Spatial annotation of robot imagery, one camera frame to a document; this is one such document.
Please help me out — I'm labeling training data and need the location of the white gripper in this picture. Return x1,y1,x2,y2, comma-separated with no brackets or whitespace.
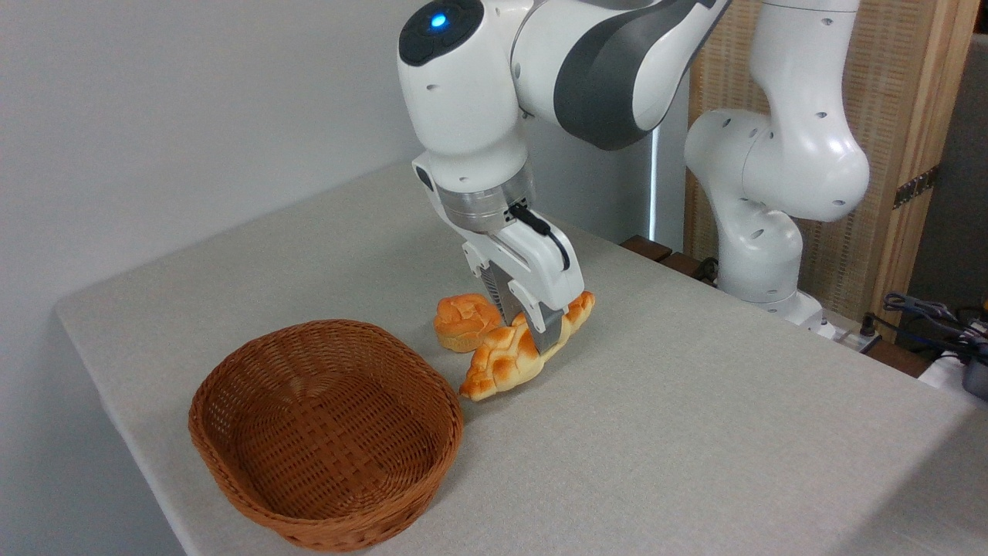
462,223,586,357

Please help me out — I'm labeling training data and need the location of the long braided bread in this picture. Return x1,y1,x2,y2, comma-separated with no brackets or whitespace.
460,290,596,402

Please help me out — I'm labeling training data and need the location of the round muffin bread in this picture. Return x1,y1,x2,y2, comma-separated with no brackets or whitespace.
433,293,504,354

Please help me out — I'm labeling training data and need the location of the brown wicker basket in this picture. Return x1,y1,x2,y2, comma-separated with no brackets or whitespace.
188,320,465,552

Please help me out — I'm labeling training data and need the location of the metal screen hinge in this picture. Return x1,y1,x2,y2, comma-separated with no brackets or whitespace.
894,164,942,210

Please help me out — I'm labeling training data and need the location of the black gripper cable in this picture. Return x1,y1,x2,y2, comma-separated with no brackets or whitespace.
509,202,573,272

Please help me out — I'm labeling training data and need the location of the black cable bundle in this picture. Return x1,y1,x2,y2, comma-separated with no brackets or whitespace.
882,291,988,358

